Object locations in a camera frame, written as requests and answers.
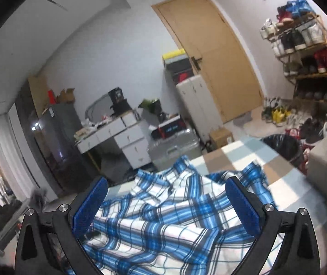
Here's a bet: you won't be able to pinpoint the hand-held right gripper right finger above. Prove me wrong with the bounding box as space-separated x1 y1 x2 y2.
225 177 321 275

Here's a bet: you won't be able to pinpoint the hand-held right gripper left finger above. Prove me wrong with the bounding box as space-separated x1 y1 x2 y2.
15 176 108 275

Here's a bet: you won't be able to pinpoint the blue plaid shirt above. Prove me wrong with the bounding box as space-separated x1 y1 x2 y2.
66 155 286 275

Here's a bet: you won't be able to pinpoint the checkered tablecloth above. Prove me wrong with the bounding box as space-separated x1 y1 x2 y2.
106 136 314 275

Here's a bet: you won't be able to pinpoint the grey refrigerator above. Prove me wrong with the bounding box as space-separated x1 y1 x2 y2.
27 103 95 198

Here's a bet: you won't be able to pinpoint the black trash bin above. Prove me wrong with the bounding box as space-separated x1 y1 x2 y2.
261 134 305 168

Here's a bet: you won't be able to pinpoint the cardboard box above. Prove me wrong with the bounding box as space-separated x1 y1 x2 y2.
209 127 235 149

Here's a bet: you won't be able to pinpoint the white desk with drawers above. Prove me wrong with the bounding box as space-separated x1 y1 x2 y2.
76 110 152 169

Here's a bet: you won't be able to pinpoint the clutter of small desk items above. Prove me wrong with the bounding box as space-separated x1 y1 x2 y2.
76 115 115 141

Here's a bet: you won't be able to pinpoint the silver suitcase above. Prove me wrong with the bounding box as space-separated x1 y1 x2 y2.
148 127 202 172

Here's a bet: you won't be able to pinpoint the white sheer curtain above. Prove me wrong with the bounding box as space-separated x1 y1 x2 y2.
0 112 42 204

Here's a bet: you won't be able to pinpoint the pile of shoes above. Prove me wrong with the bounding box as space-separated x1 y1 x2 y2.
261 96 327 149

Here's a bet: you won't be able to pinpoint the arched mirror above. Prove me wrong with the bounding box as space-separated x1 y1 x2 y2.
85 94 115 121

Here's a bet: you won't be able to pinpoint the black box with red edge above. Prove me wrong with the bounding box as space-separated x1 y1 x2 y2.
151 119 187 139

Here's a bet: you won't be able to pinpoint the white cabinet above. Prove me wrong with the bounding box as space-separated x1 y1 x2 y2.
176 74 224 146

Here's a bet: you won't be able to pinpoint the open cardboard boxes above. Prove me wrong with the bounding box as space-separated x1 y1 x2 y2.
56 88 76 104

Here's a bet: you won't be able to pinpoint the green bouquet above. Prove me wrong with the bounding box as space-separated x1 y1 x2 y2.
138 98 164 122

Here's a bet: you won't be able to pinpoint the wooden board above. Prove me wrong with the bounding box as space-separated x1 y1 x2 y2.
27 74 49 118

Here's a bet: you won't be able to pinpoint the wooden door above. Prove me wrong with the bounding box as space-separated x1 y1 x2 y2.
151 0 264 124

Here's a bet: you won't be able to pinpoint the yellow lid shoebox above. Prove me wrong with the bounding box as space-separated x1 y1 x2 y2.
162 49 191 69

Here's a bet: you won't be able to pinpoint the black door handle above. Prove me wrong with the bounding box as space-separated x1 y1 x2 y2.
190 57 203 71

